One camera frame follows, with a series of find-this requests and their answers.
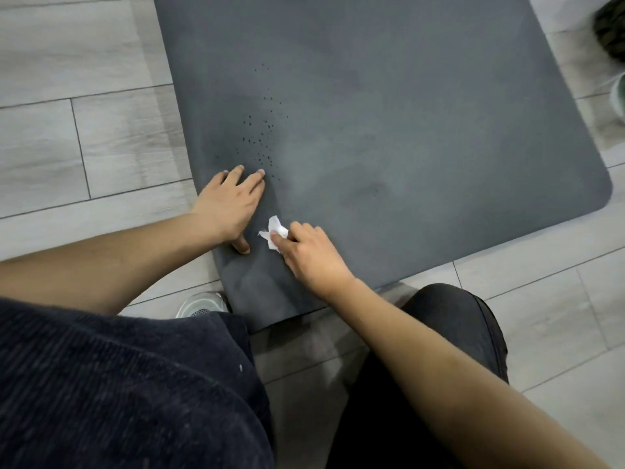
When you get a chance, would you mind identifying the person's right hand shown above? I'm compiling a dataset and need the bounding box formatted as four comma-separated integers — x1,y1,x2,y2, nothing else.
269,220,358,304

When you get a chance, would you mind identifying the person's right forearm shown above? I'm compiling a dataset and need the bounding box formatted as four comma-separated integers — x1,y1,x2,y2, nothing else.
322,277,611,469

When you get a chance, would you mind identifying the person's left forearm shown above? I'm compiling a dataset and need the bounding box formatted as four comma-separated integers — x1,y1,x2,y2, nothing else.
0,211,218,317

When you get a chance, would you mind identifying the white wipe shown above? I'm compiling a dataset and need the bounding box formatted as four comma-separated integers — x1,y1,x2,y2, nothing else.
257,215,290,254

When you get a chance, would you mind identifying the person's left hand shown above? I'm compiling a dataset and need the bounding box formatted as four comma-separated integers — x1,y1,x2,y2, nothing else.
189,164,268,256

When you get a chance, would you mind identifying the white wipe tub green spout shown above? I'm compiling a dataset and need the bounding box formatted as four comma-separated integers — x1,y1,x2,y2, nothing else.
610,72,625,121

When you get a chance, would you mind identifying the person's dark blue top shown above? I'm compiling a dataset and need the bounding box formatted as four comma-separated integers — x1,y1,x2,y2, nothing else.
0,296,275,469

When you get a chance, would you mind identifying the dark grey yoga mat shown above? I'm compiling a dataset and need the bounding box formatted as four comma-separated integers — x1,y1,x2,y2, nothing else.
152,0,614,334

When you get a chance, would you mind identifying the person's left shoe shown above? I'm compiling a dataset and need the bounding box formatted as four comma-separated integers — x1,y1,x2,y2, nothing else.
174,291,231,320

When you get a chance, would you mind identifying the black patterned trash bin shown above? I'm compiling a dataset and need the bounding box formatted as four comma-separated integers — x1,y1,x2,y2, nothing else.
592,0,625,65

